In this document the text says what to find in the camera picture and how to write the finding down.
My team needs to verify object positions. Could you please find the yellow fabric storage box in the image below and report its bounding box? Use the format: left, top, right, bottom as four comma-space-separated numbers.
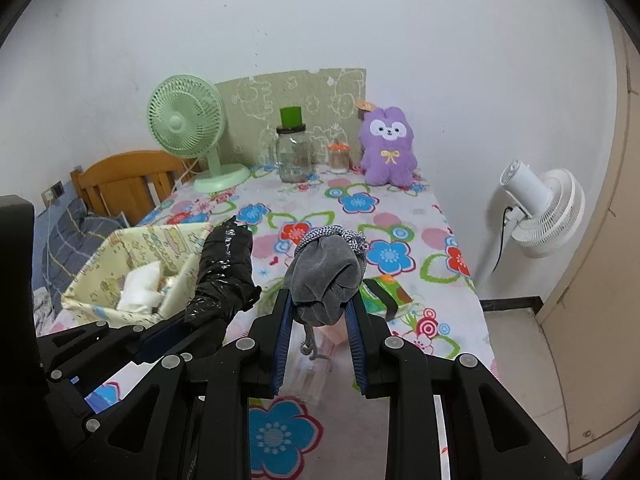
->
61, 222, 216, 330

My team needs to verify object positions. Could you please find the small jar with orange lid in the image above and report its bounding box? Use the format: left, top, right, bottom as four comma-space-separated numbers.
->
327, 141, 350, 173

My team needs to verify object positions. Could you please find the white cloth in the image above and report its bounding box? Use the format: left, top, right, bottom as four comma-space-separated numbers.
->
117, 261, 168, 311

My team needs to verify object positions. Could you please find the green desk fan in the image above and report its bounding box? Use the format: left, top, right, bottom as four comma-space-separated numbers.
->
146, 74, 251, 194

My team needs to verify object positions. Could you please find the beige door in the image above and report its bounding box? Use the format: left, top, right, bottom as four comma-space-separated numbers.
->
535, 10, 640, 463

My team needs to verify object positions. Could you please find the white standing fan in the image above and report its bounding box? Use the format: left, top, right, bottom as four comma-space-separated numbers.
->
475, 160, 586, 281

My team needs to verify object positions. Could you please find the pink soft item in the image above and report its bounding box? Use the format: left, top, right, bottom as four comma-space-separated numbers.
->
320, 322, 351, 346

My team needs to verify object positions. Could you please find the purple plush bunny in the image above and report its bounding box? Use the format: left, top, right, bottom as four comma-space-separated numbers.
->
350, 100, 418, 186

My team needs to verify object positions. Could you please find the clear plastic packet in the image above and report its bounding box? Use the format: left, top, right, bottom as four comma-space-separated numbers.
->
287, 335, 336, 406

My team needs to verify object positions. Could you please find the wall socket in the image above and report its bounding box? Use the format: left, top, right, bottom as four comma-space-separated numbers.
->
42, 181, 66, 207

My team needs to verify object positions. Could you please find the grey drawstring pouch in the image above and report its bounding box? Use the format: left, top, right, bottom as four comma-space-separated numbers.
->
285, 225, 371, 363

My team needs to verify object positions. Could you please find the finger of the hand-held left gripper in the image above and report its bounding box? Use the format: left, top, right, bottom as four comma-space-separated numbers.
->
39, 312, 196, 368
45, 317, 227, 466

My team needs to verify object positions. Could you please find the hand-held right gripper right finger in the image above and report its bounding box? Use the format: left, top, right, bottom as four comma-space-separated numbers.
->
344, 297, 581, 480

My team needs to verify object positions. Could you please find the black fan cable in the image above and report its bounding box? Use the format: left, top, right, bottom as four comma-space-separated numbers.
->
491, 204, 514, 274

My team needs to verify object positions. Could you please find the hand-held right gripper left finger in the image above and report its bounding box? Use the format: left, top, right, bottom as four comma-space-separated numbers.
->
62, 287, 292, 480

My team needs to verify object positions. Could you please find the green patterned board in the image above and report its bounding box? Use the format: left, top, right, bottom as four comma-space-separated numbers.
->
215, 67, 367, 171

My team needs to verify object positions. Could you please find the glass jar with green lid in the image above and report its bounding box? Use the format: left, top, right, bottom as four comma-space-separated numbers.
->
267, 106, 314, 184

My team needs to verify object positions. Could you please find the grey plaid pillow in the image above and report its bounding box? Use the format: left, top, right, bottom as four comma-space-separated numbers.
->
32, 197, 131, 291

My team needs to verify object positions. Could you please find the black plastic bundle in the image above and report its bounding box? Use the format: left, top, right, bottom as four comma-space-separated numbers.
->
184, 215, 262, 331

